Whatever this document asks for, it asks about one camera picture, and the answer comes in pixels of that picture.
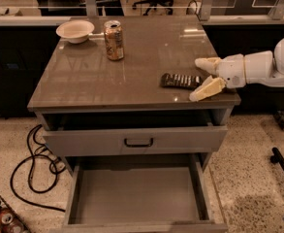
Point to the grey drawer cabinet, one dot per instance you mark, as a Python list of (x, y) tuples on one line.
[(80, 79)]

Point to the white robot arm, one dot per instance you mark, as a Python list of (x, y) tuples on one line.
[(264, 67)]

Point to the glass railing partition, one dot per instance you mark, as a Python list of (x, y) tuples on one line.
[(31, 12)]

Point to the white ceramic bowl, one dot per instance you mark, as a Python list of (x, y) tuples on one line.
[(75, 31)]

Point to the grey top drawer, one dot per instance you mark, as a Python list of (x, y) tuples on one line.
[(127, 133)]

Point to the wire basket of cans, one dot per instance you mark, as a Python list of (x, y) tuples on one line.
[(10, 222)]

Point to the grey open middle drawer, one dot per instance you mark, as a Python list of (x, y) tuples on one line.
[(141, 194)]

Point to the orange soda can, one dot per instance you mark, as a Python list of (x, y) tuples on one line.
[(114, 40)]

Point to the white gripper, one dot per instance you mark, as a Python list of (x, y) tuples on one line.
[(232, 71)]

